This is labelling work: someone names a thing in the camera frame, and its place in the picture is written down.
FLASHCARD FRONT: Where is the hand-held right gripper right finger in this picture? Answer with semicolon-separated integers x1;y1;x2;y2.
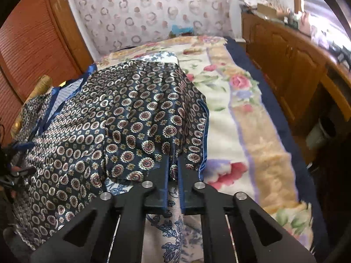
177;157;316;263

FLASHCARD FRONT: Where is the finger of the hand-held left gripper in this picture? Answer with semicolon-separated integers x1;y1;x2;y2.
8;167;37;177
11;142;37;151

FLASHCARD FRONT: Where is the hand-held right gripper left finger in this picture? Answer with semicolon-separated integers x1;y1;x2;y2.
30;156;170;263

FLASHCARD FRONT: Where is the navy medallion print silk garment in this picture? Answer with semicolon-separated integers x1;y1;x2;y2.
11;60;210;248

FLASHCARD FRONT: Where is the blue white floral cloth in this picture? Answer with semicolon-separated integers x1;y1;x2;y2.
104;52;205;263

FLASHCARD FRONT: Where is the yellow woven pillow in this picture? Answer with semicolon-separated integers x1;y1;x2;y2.
11;75;52;137

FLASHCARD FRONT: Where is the floral fleece blanket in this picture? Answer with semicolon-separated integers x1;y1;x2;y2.
96;36;314;252

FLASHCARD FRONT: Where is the wooden louvered wardrobe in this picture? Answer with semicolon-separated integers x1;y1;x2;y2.
0;0;95;146

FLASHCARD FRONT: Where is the navy bed sheet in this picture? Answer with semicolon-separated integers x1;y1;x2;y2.
225;37;330;252

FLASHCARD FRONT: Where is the grey trash bin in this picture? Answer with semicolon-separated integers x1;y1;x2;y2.
306;118;336;151

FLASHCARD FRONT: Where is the teal object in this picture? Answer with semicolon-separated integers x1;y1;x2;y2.
171;25;194;36

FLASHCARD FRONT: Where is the wooden cabinet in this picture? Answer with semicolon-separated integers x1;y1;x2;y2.
241;11;351;154

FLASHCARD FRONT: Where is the circle print curtain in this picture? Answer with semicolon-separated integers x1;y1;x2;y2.
66;0;233;57

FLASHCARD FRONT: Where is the patterned cloth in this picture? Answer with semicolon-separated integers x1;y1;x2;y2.
238;0;261;13

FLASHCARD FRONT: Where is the cardboard box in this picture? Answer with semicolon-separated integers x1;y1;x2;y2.
258;3;277;17

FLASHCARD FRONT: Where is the purple cloth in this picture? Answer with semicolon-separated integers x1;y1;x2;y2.
311;29;330;47

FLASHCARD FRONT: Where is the pink container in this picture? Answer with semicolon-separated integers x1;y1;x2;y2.
300;12;312;33

